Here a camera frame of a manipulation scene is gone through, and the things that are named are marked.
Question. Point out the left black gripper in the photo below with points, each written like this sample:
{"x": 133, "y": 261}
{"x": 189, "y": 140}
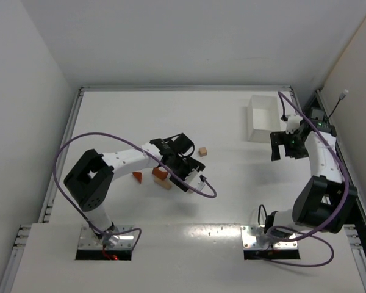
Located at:
{"x": 185, "y": 176}

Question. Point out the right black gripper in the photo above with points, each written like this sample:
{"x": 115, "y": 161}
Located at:
{"x": 280, "y": 143}

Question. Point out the red-brown arch block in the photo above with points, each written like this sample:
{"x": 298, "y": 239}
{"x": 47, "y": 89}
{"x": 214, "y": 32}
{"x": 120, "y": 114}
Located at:
{"x": 160, "y": 174}

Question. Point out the light wood cube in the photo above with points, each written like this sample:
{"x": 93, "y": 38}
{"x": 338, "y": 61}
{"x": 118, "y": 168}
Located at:
{"x": 202, "y": 151}

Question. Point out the light wood plank block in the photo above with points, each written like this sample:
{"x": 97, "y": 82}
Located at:
{"x": 162, "y": 183}

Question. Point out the white plastic box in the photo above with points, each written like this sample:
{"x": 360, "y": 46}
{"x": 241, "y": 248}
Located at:
{"x": 262, "y": 118}

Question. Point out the red-brown triangle block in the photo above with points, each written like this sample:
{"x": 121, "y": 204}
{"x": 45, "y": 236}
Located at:
{"x": 138, "y": 176}

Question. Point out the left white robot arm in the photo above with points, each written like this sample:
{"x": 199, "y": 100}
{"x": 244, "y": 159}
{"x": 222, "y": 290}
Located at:
{"x": 89, "y": 180}

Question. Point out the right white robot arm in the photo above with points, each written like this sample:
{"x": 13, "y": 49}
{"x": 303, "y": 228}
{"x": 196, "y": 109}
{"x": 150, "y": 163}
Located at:
{"x": 327, "y": 194}

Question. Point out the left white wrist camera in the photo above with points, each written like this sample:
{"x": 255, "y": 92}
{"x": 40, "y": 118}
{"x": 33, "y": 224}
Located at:
{"x": 194, "y": 180}

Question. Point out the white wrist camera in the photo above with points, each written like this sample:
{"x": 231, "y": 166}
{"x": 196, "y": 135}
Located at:
{"x": 292, "y": 123}
{"x": 194, "y": 180}

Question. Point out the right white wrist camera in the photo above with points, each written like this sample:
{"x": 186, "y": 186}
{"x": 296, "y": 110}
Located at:
{"x": 292, "y": 123}

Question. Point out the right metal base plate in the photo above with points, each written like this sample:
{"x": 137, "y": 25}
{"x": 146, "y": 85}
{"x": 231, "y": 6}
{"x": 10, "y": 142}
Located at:
{"x": 254, "y": 239}

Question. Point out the metal base plate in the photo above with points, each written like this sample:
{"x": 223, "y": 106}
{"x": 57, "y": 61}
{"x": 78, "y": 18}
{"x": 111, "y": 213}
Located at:
{"x": 254, "y": 239}
{"x": 88, "y": 240}

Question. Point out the black cable white plug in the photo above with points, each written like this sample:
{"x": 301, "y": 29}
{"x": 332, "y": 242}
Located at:
{"x": 341, "y": 97}

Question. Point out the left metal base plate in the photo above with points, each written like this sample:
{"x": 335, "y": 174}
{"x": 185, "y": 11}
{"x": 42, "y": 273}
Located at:
{"x": 88, "y": 240}

